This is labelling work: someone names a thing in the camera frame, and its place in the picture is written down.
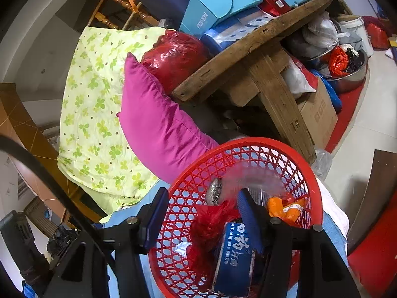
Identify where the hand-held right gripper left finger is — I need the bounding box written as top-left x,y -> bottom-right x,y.
43,188 -> 169,298

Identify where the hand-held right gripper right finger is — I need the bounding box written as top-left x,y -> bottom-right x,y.
237,189 -> 360,298

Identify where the white tissue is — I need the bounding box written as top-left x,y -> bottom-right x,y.
174,242 -> 191,257

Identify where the orange white medicine box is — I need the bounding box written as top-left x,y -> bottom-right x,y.
268,195 -> 306,227

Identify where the red plastic mesh basket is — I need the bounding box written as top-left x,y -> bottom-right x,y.
148,137 -> 324,298

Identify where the blue toothpaste box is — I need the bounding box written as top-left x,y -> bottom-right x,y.
212,220 -> 258,297

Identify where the blue blanket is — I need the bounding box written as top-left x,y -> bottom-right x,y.
105,205 -> 348,298

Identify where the white sheet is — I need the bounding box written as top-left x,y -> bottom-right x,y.
316,177 -> 350,233

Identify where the clear plastic bag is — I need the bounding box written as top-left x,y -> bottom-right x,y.
313,149 -> 332,181

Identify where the magenta pillow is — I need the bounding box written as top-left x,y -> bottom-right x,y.
117,53 -> 221,184

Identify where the green clover print quilt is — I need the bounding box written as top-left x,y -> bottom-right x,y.
57,26 -> 168,224

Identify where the brown wooden board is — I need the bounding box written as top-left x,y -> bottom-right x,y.
347,149 -> 397,255

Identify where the cardboard box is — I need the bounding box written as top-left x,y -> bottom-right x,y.
296,77 -> 338,149

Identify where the red floor mat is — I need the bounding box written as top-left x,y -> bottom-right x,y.
347,211 -> 397,298
324,81 -> 366,154

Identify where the large blue plastic bag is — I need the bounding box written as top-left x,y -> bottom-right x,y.
312,70 -> 342,112

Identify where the white plastic bag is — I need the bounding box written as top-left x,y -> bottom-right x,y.
281,57 -> 317,95
305,12 -> 340,48

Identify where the shiny red plastic package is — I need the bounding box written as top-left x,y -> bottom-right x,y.
141,29 -> 209,95

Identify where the old wooden table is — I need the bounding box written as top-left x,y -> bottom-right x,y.
172,0 -> 340,165

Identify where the steel basin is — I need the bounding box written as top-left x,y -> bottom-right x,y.
310,46 -> 369,94

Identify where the orange plastic bag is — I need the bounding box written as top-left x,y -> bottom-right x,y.
328,46 -> 349,76

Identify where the blue white patterned package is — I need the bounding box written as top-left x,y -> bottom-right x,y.
201,6 -> 281,52

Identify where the light blue box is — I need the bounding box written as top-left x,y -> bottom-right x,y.
180,0 -> 264,36

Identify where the white plastic bucket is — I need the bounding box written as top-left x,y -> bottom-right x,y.
338,15 -> 374,57

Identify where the red cloth bag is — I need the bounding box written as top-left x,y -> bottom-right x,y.
363,15 -> 390,50

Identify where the black cable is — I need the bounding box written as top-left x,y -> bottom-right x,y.
0,135 -> 107,255

